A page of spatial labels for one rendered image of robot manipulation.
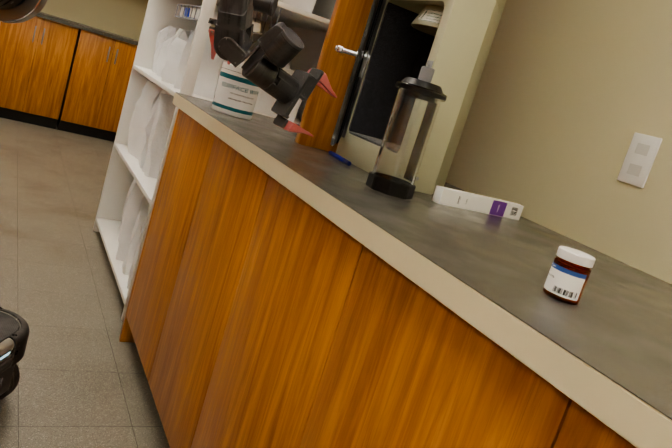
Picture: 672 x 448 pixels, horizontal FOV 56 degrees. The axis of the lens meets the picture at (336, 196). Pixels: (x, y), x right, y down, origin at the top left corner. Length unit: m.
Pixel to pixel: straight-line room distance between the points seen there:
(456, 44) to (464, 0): 0.10
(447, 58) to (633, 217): 0.54
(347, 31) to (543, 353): 1.23
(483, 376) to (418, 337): 0.13
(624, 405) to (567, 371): 0.07
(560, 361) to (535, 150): 1.14
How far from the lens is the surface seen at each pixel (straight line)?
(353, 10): 1.76
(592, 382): 0.66
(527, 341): 0.71
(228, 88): 1.98
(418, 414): 0.89
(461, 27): 1.49
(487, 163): 1.89
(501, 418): 0.78
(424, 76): 1.32
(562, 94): 1.76
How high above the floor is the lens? 1.12
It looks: 9 degrees down
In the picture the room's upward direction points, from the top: 17 degrees clockwise
